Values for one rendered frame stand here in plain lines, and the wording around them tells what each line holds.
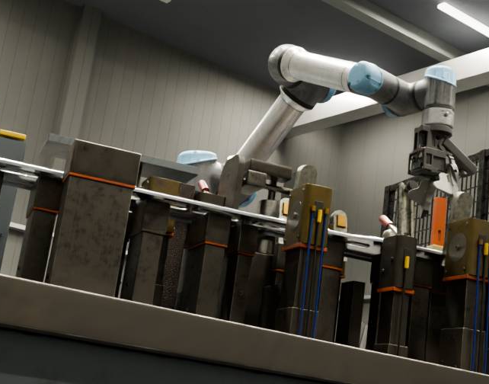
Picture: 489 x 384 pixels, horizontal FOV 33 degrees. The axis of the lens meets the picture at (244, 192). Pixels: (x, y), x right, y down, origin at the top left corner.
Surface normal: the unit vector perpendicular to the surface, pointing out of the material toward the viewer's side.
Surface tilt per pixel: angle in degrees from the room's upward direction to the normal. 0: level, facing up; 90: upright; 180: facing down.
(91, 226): 90
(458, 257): 90
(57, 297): 90
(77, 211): 90
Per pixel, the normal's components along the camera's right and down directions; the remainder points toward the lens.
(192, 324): 0.60, -0.12
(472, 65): -0.79, -0.25
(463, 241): -0.92, -0.21
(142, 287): 0.36, -0.18
